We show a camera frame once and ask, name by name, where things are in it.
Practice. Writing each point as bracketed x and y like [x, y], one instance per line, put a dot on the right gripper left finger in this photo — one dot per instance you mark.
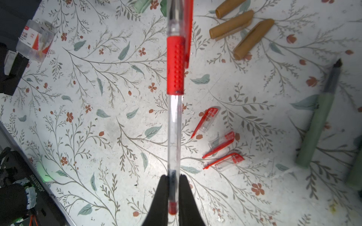
[158, 213]

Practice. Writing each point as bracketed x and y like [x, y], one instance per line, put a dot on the red pen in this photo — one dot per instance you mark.
[179, 28]

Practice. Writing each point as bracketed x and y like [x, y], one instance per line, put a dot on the red pen cap two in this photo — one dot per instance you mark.
[220, 143]

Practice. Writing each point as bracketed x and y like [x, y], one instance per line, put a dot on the brown pen cap three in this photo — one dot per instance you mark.
[234, 24]

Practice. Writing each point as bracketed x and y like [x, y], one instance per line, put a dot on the green pen cap three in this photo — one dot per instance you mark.
[141, 5]

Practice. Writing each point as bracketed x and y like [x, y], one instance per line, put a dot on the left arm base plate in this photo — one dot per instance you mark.
[24, 199]

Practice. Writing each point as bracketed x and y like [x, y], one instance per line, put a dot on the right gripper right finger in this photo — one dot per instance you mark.
[189, 214]

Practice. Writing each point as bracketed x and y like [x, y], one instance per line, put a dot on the brown pen cap one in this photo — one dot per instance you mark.
[252, 38]

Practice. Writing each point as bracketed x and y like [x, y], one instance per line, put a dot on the red pen cap one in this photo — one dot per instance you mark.
[206, 121]

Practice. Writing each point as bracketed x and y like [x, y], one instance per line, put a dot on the brown pen cap two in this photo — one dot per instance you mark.
[226, 7]

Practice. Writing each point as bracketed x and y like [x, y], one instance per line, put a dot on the small clear plastic box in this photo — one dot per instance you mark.
[35, 41]

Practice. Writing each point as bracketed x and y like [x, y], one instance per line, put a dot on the red pen cap three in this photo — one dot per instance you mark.
[226, 162]

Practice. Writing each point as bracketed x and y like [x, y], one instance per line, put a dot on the green pen cap one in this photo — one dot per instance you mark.
[163, 7]

